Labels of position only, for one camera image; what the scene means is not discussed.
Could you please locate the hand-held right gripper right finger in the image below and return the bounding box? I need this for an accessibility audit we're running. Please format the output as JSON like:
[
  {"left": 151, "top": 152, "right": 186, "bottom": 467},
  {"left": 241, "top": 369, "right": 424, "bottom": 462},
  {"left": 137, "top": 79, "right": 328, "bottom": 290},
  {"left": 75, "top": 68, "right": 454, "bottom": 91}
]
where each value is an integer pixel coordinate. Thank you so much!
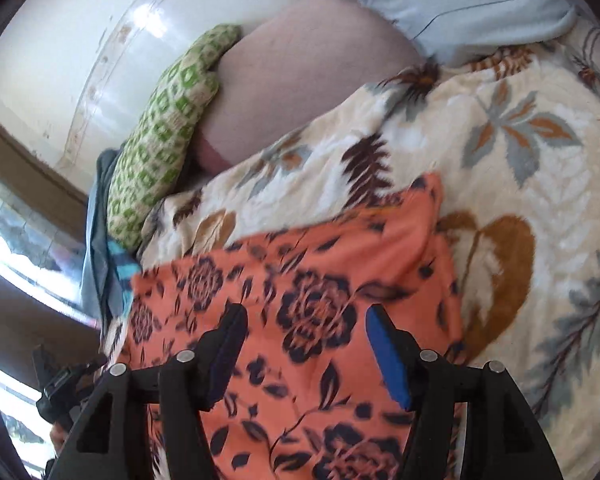
[{"left": 365, "top": 304, "right": 563, "bottom": 480}]

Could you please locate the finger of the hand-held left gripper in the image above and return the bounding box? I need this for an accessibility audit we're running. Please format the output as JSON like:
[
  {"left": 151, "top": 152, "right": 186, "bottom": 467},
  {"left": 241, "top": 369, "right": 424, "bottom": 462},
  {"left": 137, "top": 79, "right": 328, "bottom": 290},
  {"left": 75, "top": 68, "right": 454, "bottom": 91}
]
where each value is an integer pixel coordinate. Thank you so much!
[{"left": 31, "top": 345, "right": 57, "bottom": 393}]

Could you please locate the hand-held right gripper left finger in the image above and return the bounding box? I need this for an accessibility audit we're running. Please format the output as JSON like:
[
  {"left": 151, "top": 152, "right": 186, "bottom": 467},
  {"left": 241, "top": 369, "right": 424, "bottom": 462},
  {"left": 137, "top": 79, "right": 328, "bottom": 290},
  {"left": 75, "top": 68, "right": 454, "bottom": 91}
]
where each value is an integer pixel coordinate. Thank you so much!
[{"left": 45, "top": 304, "right": 248, "bottom": 480}]

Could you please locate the orange floral blouse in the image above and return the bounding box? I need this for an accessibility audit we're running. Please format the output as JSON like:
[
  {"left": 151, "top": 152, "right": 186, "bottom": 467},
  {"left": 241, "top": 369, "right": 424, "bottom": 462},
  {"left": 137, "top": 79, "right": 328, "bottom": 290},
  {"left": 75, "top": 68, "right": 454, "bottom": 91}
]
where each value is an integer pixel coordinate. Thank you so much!
[{"left": 115, "top": 172, "right": 473, "bottom": 480}]

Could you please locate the brown stained-glass door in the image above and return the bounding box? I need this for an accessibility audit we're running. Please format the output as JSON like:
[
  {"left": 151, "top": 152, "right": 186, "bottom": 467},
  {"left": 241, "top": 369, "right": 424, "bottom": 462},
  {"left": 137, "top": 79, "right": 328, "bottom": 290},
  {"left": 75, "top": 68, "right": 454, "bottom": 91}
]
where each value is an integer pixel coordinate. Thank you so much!
[{"left": 0, "top": 105, "right": 106, "bottom": 466}]

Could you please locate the grey-blue cloth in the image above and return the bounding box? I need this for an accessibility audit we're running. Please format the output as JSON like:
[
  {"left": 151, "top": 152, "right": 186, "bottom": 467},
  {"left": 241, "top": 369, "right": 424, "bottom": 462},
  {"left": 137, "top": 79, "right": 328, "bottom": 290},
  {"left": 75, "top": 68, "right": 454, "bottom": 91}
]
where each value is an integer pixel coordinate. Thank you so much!
[{"left": 81, "top": 149, "right": 131, "bottom": 326}]

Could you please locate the blue striped cloth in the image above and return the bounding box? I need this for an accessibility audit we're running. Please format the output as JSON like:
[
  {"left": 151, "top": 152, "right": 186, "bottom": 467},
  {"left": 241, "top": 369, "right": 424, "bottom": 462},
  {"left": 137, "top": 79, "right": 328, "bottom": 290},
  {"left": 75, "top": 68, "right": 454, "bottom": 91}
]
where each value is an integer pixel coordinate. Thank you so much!
[{"left": 105, "top": 240, "right": 143, "bottom": 311}]

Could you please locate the cream leaf-print blanket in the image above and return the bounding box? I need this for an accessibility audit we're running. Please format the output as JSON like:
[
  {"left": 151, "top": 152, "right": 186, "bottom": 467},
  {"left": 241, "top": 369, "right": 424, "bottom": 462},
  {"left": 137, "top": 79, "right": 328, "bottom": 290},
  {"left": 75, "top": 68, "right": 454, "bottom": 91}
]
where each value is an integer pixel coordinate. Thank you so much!
[{"left": 100, "top": 25, "right": 600, "bottom": 480}]

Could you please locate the green patterned pillow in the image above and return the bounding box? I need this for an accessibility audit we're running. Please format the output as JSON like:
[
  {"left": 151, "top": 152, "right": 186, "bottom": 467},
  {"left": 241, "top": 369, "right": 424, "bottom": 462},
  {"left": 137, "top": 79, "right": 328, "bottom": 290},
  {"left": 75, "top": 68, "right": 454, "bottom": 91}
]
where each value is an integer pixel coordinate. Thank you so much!
[{"left": 106, "top": 23, "right": 243, "bottom": 251}]

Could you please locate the pink pillow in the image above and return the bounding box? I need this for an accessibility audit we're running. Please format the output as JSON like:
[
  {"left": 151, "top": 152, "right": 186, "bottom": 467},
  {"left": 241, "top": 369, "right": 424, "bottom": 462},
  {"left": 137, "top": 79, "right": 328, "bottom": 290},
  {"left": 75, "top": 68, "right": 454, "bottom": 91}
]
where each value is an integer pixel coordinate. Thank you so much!
[{"left": 197, "top": 0, "right": 428, "bottom": 176}]

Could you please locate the grey-blue pillow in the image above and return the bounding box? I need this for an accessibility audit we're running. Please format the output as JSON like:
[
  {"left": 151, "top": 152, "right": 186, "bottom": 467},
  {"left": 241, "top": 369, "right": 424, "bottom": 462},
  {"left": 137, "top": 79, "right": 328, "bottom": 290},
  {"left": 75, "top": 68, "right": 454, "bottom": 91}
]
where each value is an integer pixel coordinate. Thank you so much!
[{"left": 280, "top": 0, "right": 578, "bottom": 66}]

